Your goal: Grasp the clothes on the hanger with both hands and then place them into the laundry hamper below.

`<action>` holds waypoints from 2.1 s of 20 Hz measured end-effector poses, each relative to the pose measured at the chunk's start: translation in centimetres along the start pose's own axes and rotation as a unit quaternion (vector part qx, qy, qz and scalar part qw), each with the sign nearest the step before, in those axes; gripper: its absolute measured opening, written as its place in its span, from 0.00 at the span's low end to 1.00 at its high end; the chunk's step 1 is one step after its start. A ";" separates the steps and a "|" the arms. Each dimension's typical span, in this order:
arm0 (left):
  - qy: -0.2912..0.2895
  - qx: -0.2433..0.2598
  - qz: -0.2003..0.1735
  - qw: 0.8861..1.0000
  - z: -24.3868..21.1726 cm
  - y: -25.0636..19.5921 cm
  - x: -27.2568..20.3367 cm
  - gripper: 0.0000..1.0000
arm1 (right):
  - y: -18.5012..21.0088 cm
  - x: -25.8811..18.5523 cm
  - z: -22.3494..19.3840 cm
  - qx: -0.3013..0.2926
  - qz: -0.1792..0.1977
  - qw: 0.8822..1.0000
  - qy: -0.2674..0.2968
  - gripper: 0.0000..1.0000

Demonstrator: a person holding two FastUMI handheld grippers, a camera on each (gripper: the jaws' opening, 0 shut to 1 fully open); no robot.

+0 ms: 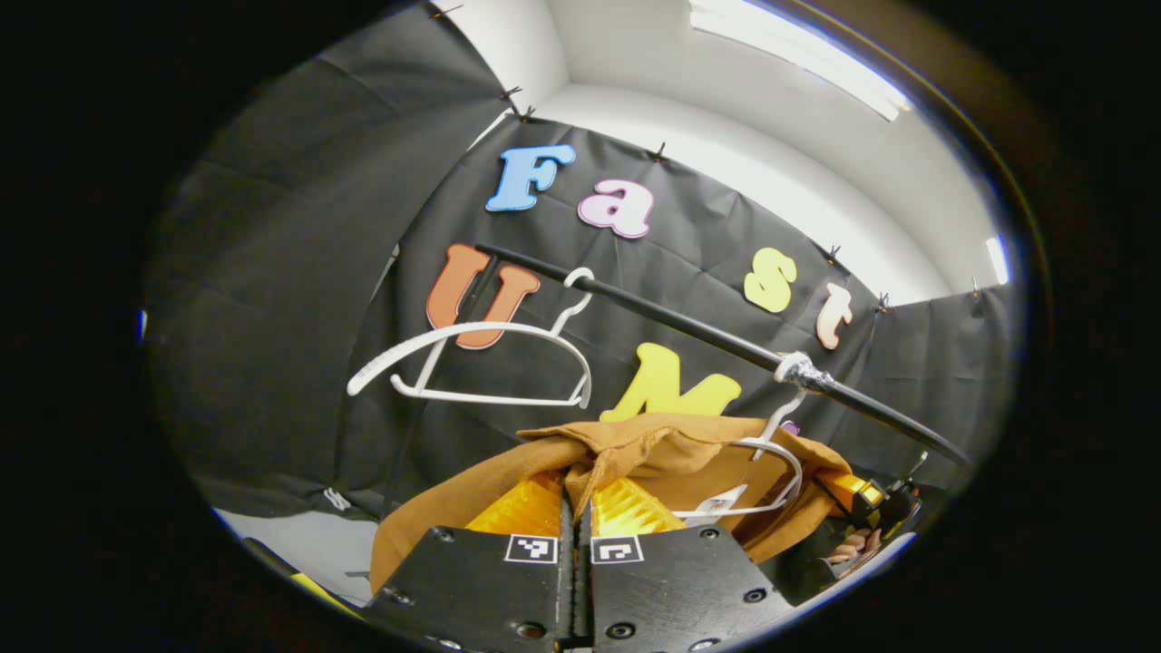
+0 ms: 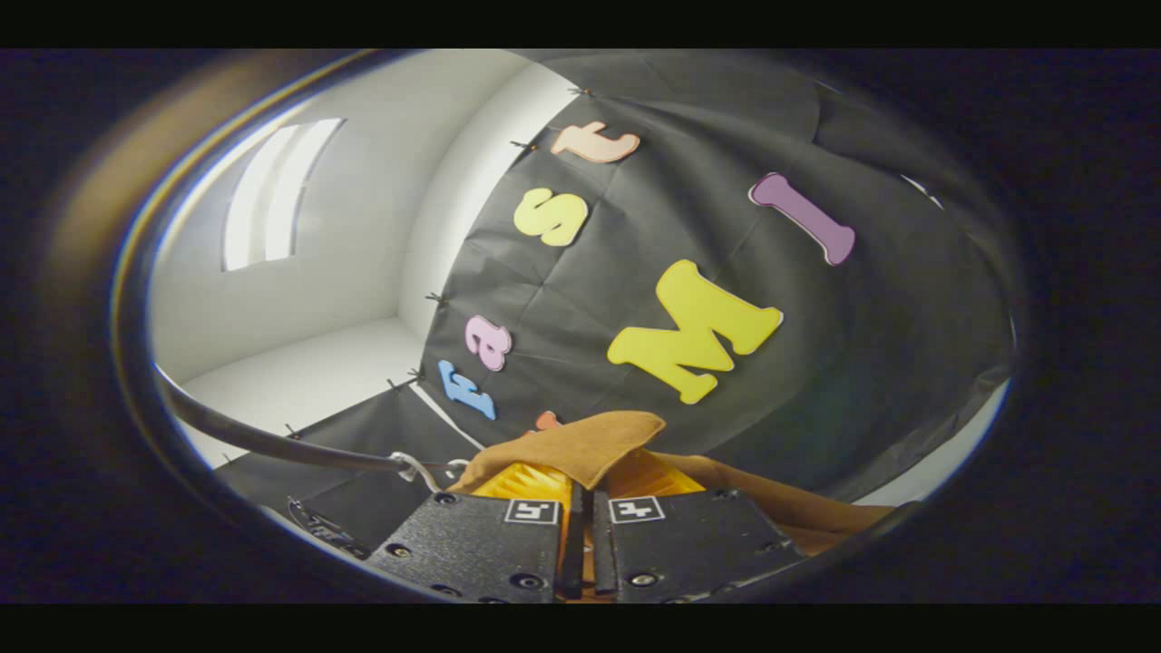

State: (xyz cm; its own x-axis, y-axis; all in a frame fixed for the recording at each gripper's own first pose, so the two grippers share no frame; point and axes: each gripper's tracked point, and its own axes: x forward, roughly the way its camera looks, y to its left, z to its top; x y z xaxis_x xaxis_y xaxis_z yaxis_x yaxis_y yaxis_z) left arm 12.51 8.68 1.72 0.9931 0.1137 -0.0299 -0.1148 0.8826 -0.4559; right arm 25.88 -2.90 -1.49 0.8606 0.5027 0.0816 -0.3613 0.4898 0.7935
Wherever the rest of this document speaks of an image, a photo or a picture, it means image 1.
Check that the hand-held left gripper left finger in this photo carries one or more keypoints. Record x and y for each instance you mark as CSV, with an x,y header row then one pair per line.
x,y
472,580

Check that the black backdrop cloth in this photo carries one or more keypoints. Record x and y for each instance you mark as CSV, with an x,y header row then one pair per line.
x,y
272,272

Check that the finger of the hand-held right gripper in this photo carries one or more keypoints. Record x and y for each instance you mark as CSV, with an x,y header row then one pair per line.
x,y
857,499

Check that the white hanger with taped hook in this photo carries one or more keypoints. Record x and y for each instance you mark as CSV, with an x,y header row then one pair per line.
x,y
796,472

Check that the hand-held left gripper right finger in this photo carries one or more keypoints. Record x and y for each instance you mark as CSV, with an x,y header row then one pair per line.
x,y
671,580

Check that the brown jacket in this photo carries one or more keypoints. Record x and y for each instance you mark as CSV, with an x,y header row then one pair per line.
x,y
653,453

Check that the black clothes rack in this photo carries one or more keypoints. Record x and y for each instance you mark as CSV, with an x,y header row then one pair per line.
x,y
689,326

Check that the grey tape wrap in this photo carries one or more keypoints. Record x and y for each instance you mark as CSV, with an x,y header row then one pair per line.
x,y
800,370

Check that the white plastic hanger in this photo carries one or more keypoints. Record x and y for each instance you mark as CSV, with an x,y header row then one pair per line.
x,y
481,326

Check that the small ceiling light panel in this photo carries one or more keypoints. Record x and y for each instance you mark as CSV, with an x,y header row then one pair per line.
x,y
998,261

